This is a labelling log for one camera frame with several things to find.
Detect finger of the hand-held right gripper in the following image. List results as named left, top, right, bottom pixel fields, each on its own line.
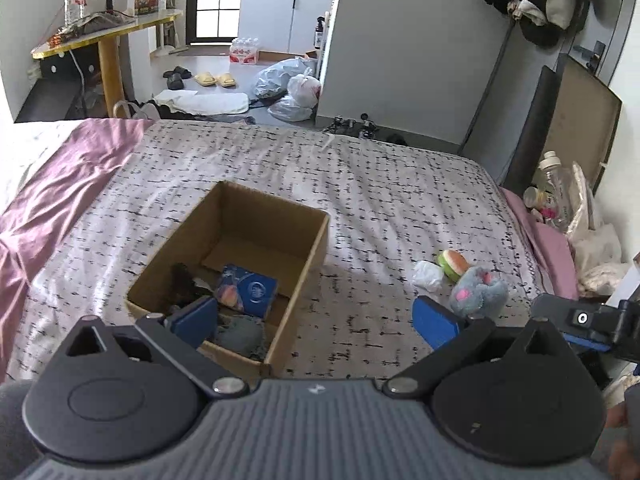
left=531, top=294, right=618, bottom=342
left=562, top=332, right=613, bottom=351

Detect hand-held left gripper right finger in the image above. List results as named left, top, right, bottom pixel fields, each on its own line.
left=382, top=296, right=571, bottom=398

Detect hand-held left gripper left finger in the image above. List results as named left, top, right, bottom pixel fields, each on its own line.
left=56, top=296, right=261, bottom=398

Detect black sock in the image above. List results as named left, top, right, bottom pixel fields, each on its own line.
left=170, top=262, right=216, bottom=313

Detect blue patterned cloth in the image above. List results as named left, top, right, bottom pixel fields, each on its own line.
left=212, top=312, right=268, bottom=358

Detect grey-blue plush toy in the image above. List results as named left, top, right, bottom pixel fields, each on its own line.
left=448, top=266, right=510, bottom=318

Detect blue tissue pack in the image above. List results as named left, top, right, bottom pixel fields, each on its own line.
left=215, top=265, right=278, bottom=318

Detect cardboard box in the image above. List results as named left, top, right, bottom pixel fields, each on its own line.
left=125, top=180, right=331, bottom=381

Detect person's right hand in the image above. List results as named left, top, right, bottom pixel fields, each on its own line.
left=605, top=404, right=640, bottom=478

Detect white framed panel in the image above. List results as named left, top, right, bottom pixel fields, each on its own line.
left=606, top=255, right=640, bottom=307

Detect white crumpled packet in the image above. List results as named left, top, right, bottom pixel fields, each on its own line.
left=411, top=260, right=446, bottom=292

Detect burger plush toy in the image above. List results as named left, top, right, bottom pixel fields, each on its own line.
left=436, top=250, right=473, bottom=283

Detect white plastic bags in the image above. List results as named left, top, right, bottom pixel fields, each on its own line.
left=565, top=162, right=631, bottom=296

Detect clear bottle white cap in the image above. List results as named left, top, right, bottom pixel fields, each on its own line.
left=537, top=151, right=576, bottom=231

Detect black flat board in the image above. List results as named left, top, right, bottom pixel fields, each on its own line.
left=500, top=65, right=558, bottom=196

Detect brown cardboard board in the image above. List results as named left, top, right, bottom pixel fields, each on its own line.
left=542, top=55, right=623, bottom=196

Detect black metal gadget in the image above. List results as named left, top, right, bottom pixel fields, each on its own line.
left=356, top=112, right=381, bottom=139
left=322, top=115, right=356, bottom=136

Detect grey clothing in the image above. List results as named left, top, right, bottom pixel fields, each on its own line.
left=0, top=380, right=38, bottom=480

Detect white floor mat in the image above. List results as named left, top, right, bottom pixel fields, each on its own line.
left=152, top=89, right=250, bottom=116

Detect clear plastic bag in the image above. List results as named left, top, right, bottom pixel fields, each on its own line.
left=267, top=97, right=316, bottom=122

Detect white bed cloth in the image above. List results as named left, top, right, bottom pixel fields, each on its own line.
left=0, top=120, right=83, bottom=211

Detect white red plastic bag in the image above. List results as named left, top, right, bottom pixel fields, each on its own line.
left=286, top=72, right=322, bottom=108

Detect grey plastic bag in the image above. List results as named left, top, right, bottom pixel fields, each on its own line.
left=252, top=56, right=318, bottom=101

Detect gold-rimmed side table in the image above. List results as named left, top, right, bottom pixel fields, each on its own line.
left=31, top=8, right=183, bottom=118

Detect pack of water bottles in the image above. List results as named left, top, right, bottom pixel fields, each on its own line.
left=229, top=37, right=261, bottom=66

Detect black low cabinet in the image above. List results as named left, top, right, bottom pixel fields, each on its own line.
left=15, top=45, right=108, bottom=123

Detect white fan stand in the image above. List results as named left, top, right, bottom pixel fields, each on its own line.
left=152, top=22, right=176, bottom=56

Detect black hanging jacket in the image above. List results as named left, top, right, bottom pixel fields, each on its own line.
left=480, top=0, right=593, bottom=50

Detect dark cloth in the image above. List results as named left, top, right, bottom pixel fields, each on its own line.
left=60, top=10, right=137, bottom=36

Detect white kitchen cabinet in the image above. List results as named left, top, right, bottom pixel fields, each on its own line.
left=237, top=0, right=337, bottom=53

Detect black framed glass door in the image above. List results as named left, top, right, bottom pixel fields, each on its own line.
left=185, top=0, right=246, bottom=46

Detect clear handled bag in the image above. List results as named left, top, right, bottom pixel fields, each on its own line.
left=112, top=100, right=158, bottom=120

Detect silver door handle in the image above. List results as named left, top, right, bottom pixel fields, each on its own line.
left=572, top=40, right=607, bottom=71

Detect white cable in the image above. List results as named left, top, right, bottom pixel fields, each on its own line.
left=70, top=50, right=88, bottom=93

